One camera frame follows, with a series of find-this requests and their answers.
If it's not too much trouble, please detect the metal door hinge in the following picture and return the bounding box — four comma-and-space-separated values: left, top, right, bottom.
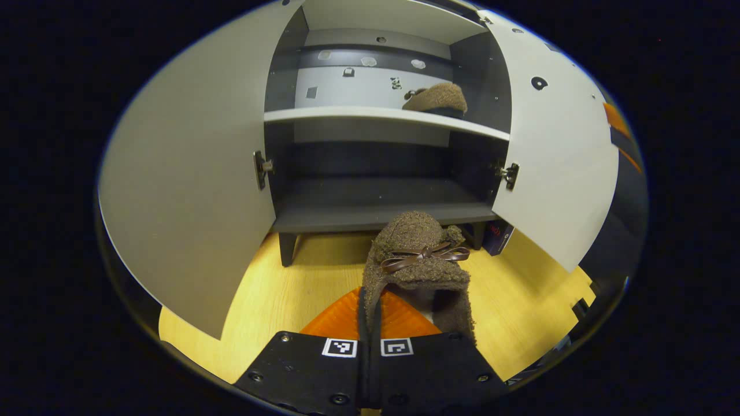
253, 151, 275, 191
493, 161, 520, 192

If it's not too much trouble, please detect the white cabinet door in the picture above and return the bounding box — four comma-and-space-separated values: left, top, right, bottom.
477, 9, 620, 273
97, 0, 307, 340

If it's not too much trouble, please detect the brown fuzzy shoe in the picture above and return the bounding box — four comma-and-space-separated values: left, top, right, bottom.
361, 210, 476, 347
402, 82, 469, 120

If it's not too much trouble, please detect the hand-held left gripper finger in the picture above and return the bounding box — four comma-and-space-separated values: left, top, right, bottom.
370, 289, 509, 416
234, 287, 371, 416

